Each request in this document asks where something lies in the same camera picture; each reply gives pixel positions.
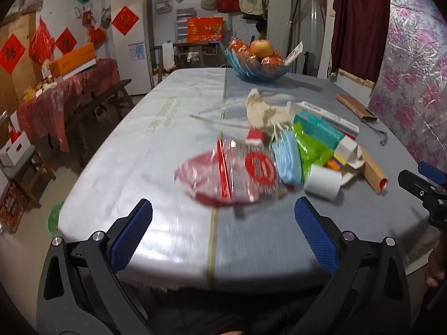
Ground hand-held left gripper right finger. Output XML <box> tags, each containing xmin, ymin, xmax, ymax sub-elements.
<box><xmin>294</xmin><ymin>196</ymin><xmax>411</xmax><ymax>335</ymax></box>

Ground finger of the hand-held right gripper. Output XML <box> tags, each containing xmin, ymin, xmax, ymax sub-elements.
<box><xmin>398</xmin><ymin>169</ymin><xmax>439</xmax><ymax>201</ymax></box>
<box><xmin>418</xmin><ymin>161</ymin><xmax>447</xmax><ymax>186</ymax></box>

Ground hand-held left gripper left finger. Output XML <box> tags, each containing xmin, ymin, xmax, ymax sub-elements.
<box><xmin>37</xmin><ymin>198</ymin><xmax>154</xmax><ymax>335</ymax></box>

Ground brown cardboard tube box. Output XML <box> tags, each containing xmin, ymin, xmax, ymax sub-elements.
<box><xmin>358</xmin><ymin>145</ymin><xmax>389</xmax><ymax>195</ymax></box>

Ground white paper roll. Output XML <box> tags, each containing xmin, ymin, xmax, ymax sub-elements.
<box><xmin>303</xmin><ymin>165</ymin><xmax>343</xmax><ymax>202</ymax></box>

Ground small white box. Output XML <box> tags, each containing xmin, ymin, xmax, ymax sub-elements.
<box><xmin>333</xmin><ymin>136</ymin><xmax>366</xmax><ymax>185</ymax></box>

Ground blue face masks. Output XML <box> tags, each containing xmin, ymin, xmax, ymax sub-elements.
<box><xmin>270</xmin><ymin>129</ymin><xmax>303</xmax><ymax>185</ymax></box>

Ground green tissue packet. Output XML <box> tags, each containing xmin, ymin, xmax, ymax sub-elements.
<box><xmin>291</xmin><ymin>123</ymin><xmax>334</xmax><ymax>179</ymax></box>

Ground red printed clear plastic bag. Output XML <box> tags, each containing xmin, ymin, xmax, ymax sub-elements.
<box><xmin>175</xmin><ymin>139</ymin><xmax>297</xmax><ymax>206</ymax></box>

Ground teal box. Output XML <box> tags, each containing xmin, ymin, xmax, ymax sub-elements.
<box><xmin>293</xmin><ymin>111</ymin><xmax>344</xmax><ymax>149</ymax></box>

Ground long white box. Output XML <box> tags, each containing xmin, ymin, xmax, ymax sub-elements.
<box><xmin>286</xmin><ymin>101</ymin><xmax>360</xmax><ymax>135</ymax></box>

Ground small red box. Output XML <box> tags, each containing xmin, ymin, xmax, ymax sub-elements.
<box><xmin>245</xmin><ymin>128</ymin><xmax>265</xmax><ymax>144</ymax></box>

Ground beige paper bag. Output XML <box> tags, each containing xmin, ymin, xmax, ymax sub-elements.
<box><xmin>245</xmin><ymin>89</ymin><xmax>292</xmax><ymax>135</ymax></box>

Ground green trash bin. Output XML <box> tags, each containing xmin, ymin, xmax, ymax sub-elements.
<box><xmin>46</xmin><ymin>200</ymin><xmax>65</xmax><ymax>238</ymax></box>

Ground person's right hand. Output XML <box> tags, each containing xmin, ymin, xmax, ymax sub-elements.
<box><xmin>426</xmin><ymin>237</ymin><xmax>447</xmax><ymax>288</ymax></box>

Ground flat brown cardboard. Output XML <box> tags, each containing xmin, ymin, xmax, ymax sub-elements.
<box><xmin>335</xmin><ymin>94</ymin><xmax>378</xmax><ymax>123</ymax></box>

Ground floral wrapped mattress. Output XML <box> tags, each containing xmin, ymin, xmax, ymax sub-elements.
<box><xmin>368</xmin><ymin>0</ymin><xmax>447</xmax><ymax>168</ymax></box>

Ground wooden chair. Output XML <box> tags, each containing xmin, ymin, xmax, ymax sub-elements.
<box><xmin>0</xmin><ymin>145</ymin><xmax>56</xmax><ymax>210</ymax></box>

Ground red carton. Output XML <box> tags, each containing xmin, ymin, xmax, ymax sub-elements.
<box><xmin>0</xmin><ymin>183</ymin><xmax>29</xmax><ymax>234</ymax></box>

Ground dark wooden bench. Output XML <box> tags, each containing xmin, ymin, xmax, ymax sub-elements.
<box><xmin>65</xmin><ymin>80</ymin><xmax>135</xmax><ymax>168</ymax></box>

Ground white cardboard box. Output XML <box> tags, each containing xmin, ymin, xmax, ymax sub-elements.
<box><xmin>0</xmin><ymin>131</ymin><xmax>31</xmax><ymax>167</ymax></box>

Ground red plastic covered table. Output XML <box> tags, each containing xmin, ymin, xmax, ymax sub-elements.
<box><xmin>17</xmin><ymin>58</ymin><xmax>121</xmax><ymax>152</ymax></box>

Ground white refrigerator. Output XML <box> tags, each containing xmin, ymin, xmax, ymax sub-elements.
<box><xmin>111</xmin><ymin>0</ymin><xmax>156</xmax><ymax>95</ymax></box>

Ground maroon curtain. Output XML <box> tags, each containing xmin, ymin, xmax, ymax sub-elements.
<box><xmin>330</xmin><ymin>0</ymin><xmax>391</xmax><ymax>84</ymax></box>

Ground blue glass fruit bowl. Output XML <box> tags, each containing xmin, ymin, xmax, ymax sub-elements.
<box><xmin>223</xmin><ymin>44</ymin><xmax>291</xmax><ymax>83</ymax></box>

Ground drawing paper on fridge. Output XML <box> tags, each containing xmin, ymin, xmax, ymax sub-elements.
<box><xmin>127</xmin><ymin>43</ymin><xmax>145</xmax><ymax>61</ymax></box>

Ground long orange box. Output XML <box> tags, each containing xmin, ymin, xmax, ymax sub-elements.
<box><xmin>49</xmin><ymin>43</ymin><xmax>97</xmax><ymax>79</ymax></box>

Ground yellow red apple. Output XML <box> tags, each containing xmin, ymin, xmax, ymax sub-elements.
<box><xmin>249</xmin><ymin>39</ymin><xmax>274</xmax><ymax>59</ymax></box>

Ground hanging red plastic bag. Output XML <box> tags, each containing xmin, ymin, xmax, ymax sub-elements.
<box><xmin>28</xmin><ymin>17</ymin><xmax>56</xmax><ymax>65</ymax></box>

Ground red diamond fridge sticker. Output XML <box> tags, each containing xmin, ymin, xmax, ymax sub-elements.
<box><xmin>112</xmin><ymin>6</ymin><xmax>140</xmax><ymax>36</ymax></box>

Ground white shelf rack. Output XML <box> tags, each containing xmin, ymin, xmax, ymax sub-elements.
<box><xmin>175</xmin><ymin>8</ymin><xmax>196</xmax><ymax>42</ymax></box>

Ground red gift box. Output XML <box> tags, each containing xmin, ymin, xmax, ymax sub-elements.
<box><xmin>187</xmin><ymin>17</ymin><xmax>224</xmax><ymax>42</ymax></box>

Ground black hooked cord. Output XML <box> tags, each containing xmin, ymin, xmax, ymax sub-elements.
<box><xmin>363</xmin><ymin>120</ymin><xmax>389</xmax><ymax>146</ymax></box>

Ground red diamond wall poster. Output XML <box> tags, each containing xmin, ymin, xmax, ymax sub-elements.
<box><xmin>0</xmin><ymin>34</ymin><xmax>26</xmax><ymax>74</ymax></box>
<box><xmin>55</xmin><ymin>28</ymin><xmax>77</xmax><ymax>54</ymax></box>

